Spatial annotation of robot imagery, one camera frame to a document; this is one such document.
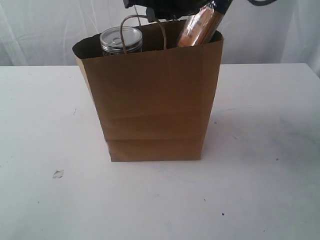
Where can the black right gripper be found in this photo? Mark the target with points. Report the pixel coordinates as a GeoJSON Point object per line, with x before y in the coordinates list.
{"type": "Point", "coordinates": [167, 9]}

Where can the spaghetti packet dark blue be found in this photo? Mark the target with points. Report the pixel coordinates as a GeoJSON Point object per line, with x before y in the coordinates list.
{"type": "Point", "coordinates": [200, 28]}

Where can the large brown paper bag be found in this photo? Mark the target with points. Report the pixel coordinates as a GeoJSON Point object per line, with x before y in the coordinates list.
{"type": "Point", "coordinates": [154, 105]}

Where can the clear plastic scrap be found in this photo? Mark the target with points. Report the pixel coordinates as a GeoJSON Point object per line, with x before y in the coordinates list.
{"type": "Point", "coordinates": [58, 174]}

